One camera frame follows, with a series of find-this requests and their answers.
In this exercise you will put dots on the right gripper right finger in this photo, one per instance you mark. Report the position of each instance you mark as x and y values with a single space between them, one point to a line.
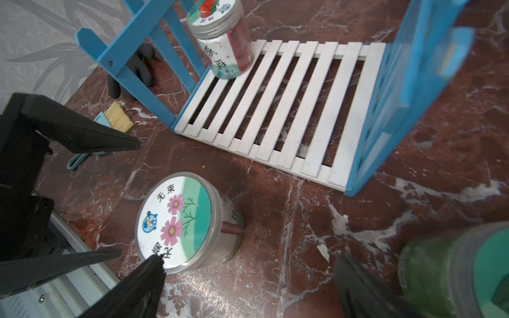
362 295

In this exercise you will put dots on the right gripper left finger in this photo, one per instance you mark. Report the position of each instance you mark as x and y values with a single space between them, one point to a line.
138 295

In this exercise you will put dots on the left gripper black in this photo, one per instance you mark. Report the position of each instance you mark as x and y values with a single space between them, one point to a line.
24 216

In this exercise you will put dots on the pink flower lid container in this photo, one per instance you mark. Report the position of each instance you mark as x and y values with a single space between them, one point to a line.
189 223

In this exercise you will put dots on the strawberry lid seed container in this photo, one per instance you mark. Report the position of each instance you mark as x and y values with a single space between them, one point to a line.
221 32

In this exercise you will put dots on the green label seed container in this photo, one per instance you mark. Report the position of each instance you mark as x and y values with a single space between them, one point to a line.
458 273

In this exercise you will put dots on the blue white two-tier shelf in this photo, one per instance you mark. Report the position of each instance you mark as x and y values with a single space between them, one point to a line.
326 112

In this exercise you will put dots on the black work glove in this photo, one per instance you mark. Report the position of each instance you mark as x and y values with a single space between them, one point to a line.
137 65

